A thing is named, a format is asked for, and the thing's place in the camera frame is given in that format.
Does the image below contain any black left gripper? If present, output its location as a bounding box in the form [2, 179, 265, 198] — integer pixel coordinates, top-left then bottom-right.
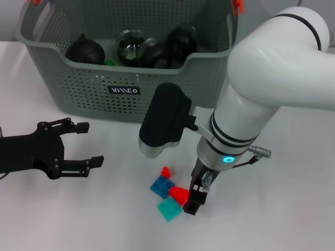
[0, 117, 105, 180]

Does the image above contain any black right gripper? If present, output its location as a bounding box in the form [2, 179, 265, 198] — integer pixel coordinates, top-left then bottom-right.
[183, 157, 220, 216]

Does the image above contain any red sloped toy brick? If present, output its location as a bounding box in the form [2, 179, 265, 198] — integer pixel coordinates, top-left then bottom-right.
[169, 186, 189, 205]

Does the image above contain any cyan toy brick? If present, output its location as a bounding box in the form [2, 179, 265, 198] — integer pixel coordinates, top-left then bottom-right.
[157, 197, 183, 222]

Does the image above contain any blue toy brick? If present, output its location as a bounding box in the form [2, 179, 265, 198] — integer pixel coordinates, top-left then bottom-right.
[150, 175, 175, 197]

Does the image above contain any grey-green perforated storage bin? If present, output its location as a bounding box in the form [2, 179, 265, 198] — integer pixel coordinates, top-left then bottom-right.
[14, 0, 244, 125]

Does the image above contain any orange bin rim piece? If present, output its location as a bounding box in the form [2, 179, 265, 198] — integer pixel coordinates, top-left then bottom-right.
[232, 0, 245, 15]

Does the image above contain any black round teapot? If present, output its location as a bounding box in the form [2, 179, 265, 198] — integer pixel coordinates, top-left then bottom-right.
[65, 33, 106, 65]

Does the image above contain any right wrist cable with plug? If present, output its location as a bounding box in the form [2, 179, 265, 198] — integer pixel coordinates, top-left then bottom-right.
[201, 145, 272, 194]

